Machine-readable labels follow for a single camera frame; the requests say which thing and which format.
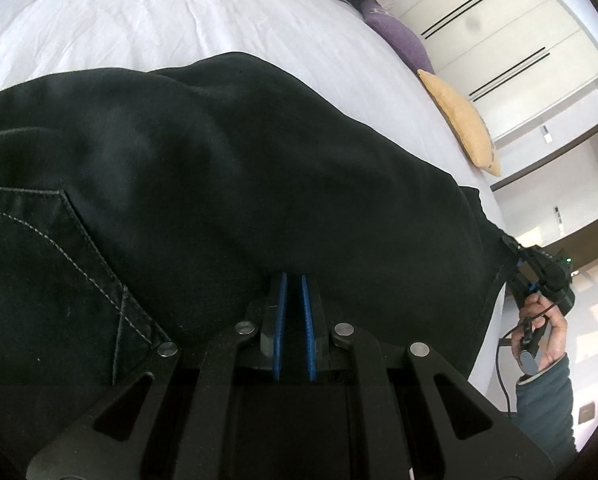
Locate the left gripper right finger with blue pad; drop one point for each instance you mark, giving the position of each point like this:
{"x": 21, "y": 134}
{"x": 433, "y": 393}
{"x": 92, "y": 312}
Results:
{"x": 316, "y": 327}

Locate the purple pillow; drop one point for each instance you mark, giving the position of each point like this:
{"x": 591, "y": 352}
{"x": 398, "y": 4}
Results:
{"x": 403, "y": 41}

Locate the white wardrobe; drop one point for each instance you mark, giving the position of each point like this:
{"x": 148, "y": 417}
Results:
{"x": 512, "y": 59}

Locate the yellow pillow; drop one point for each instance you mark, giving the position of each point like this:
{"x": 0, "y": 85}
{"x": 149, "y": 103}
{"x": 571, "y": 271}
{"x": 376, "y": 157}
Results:
{"x": 465, "y": 121}

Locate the teal sleeve right forearm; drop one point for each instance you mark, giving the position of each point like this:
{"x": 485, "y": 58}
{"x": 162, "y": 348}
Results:
{"x": 544, "y": 412}

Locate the dark wooden door frame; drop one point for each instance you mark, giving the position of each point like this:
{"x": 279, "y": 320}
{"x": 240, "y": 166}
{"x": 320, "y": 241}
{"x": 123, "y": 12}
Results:
{"x": 553, "y": 203}

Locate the white bed sheet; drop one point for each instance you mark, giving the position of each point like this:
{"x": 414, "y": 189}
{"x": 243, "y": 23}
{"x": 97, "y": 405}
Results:
{"x": 322, "y": 43}

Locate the black denim pants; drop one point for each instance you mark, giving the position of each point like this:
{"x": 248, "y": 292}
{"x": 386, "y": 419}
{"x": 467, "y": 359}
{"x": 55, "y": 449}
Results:
{"x": 138, "y": 208}

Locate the person right hand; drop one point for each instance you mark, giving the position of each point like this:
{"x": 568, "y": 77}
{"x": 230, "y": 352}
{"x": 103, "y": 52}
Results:
{"x": 546, "y": 320}

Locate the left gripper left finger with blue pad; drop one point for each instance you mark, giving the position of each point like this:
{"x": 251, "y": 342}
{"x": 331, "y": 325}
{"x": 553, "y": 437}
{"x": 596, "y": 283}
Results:
{"x": 272, "y": 328}

